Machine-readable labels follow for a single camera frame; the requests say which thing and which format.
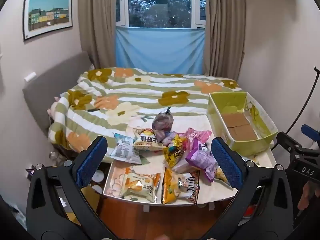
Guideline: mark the floral striped blanket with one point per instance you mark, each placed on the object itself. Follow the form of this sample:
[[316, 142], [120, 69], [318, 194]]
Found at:
[[140, 92]]

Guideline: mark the pink striped snack packet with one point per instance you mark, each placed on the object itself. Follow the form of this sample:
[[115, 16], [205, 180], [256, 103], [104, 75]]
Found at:
[[196, 135]]

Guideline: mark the yellow brown snack packet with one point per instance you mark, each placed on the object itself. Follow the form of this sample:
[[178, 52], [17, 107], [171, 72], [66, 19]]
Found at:
[[180, 186]]

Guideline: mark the white round disc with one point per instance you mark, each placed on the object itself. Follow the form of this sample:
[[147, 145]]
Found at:
[[98, 176]]

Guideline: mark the dark purple snack bag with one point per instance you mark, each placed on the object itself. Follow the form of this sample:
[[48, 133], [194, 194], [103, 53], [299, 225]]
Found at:
[[163, 123]]

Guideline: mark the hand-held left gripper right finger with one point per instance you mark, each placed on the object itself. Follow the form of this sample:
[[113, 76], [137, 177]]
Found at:
[[227, 166]]

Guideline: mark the white wall switch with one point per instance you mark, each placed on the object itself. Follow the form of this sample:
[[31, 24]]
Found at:
[[30, 76]]

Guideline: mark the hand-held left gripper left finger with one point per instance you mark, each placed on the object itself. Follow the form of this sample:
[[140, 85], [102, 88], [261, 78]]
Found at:
[[91, 163]]

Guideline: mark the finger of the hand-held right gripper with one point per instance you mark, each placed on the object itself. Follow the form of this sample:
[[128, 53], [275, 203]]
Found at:
[[288, 142], [310, 131]]

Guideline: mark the light purple snack packet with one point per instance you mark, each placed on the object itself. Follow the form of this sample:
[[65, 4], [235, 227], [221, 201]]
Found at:
[[201, 160]]

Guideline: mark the framed wall picture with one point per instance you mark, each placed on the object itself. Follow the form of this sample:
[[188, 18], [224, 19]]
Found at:
[[47, 15]]

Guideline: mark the blue white snack packet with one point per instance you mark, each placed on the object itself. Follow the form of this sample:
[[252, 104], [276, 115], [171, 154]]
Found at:
[[123, 151]]

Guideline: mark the green cardboard box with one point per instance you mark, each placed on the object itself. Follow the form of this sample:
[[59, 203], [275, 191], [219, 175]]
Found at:
[[250, 145]]

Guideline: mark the person's right hand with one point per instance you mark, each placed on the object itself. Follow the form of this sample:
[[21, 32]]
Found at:
[[307, 196]]

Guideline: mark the beige curtain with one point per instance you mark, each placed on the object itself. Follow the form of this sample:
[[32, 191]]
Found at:
[[222, 42], [100, 25]]

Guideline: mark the window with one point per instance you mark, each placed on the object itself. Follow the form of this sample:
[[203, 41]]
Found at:
[[160, 5]]

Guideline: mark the light blue cloth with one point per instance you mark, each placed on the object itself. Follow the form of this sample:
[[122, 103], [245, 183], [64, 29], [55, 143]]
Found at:
[[160, 50]]

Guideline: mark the orange white snack packet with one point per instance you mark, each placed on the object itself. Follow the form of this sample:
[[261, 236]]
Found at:
[[140, 185]]

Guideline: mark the gold yellow snack packet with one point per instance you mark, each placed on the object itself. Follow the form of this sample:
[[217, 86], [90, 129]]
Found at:
[[173, 153]]

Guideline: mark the grey headboard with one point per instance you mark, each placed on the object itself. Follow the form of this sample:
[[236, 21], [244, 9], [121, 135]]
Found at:
[[50, 87]]

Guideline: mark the yellow white chips packet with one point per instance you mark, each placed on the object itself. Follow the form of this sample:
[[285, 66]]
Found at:
[[146, 140]]

